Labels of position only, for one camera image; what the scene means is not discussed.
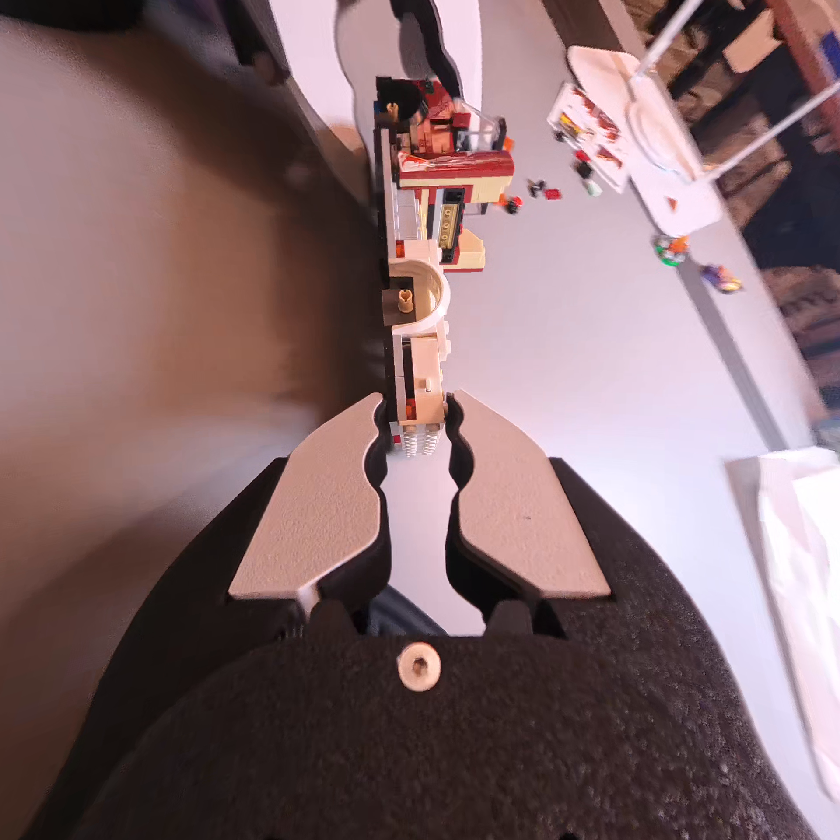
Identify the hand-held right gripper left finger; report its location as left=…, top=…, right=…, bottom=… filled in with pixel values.
left=226, top=392, right=395, bottom=614

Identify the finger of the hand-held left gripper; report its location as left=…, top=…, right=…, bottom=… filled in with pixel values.
left=390, top=0, right=466, bottom=108

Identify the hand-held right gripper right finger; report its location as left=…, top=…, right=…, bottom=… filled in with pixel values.
left=445, top=389, right=613, bottom=603

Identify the toy brick truck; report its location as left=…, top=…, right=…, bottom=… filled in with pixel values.
left=373, top=74, right=517, bottom=460

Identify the grey desk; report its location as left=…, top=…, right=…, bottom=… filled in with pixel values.
left=272, top=0, right=840, bottom=834

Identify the sticker sheet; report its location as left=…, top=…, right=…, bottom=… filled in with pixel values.
left=546, top=82, right=636, bottom=196

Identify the white paper bag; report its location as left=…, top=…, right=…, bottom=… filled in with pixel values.
left=725, top=449, right=840, bottom=795

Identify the white stand base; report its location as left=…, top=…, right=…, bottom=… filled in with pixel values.
left=566, top=45, right=725, bottom=238

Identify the purple toy minifigure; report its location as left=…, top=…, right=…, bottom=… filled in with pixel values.
left=699, top=262, right=744, bottom=294

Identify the brown wooden table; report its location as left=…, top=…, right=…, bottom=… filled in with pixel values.
left=764, top=0, right=840, bottom=112

